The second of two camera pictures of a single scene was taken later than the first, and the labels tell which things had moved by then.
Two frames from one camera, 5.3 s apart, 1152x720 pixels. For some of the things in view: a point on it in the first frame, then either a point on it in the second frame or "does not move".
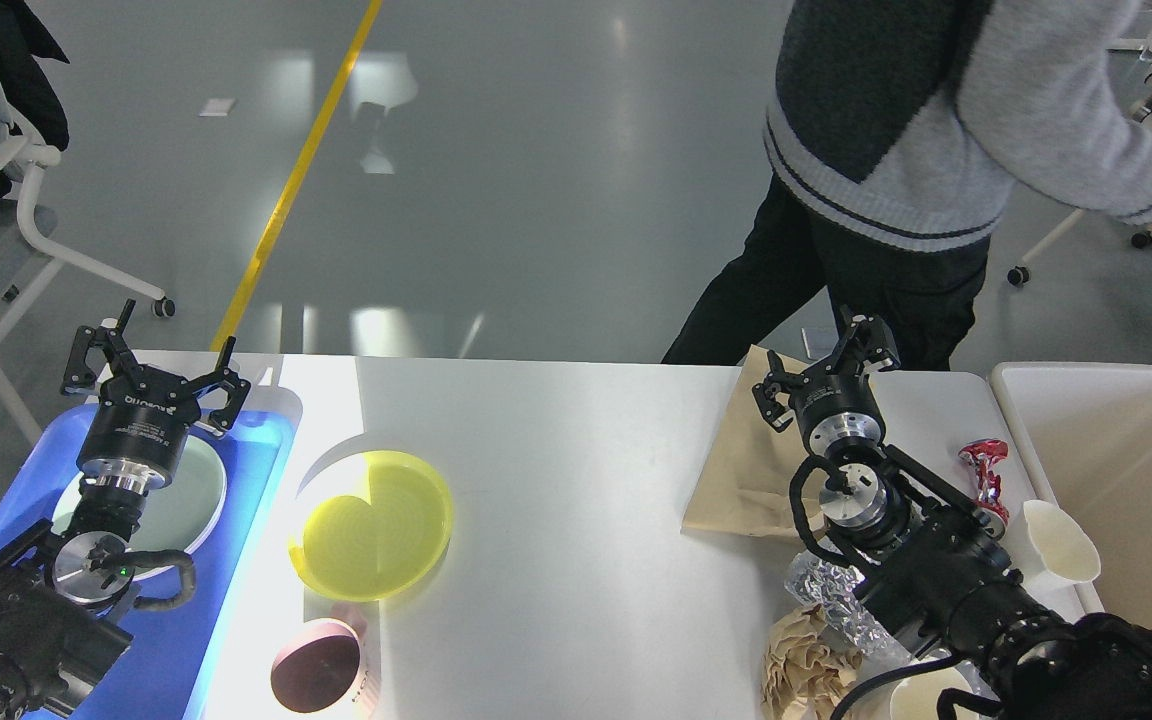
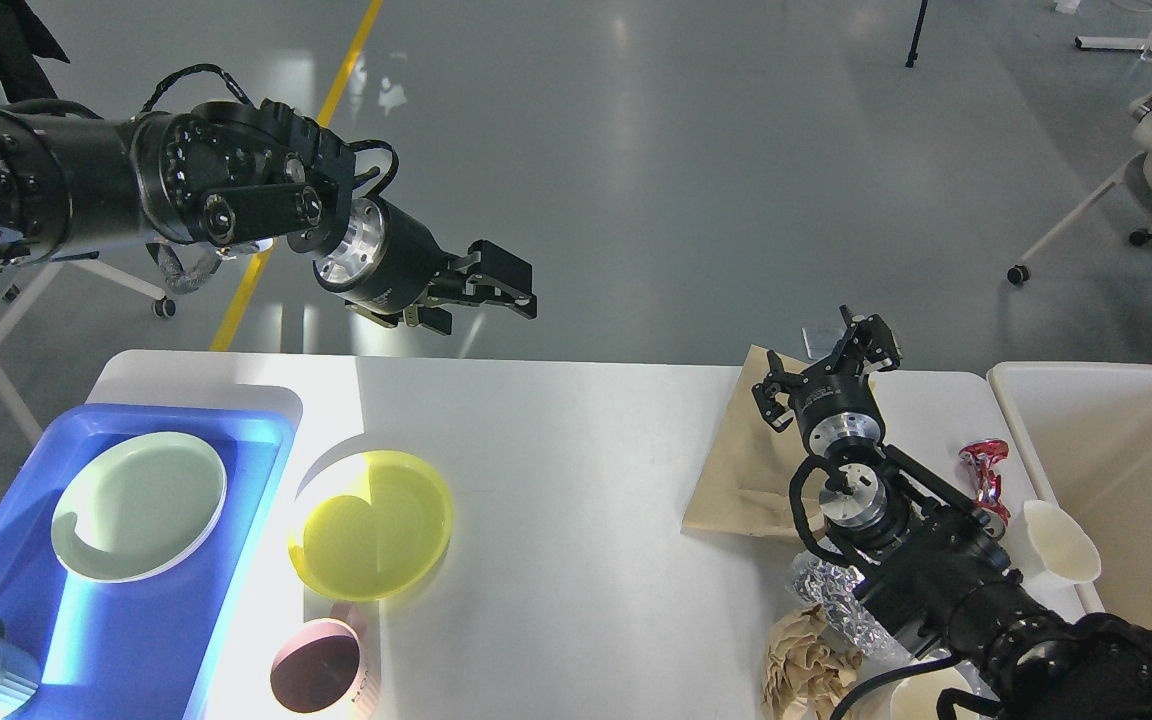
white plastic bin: (1127, 451) does not move
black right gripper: (836, 407) does not move
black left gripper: (137, 431) -> (389, 260)
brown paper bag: (745, 485) does not move
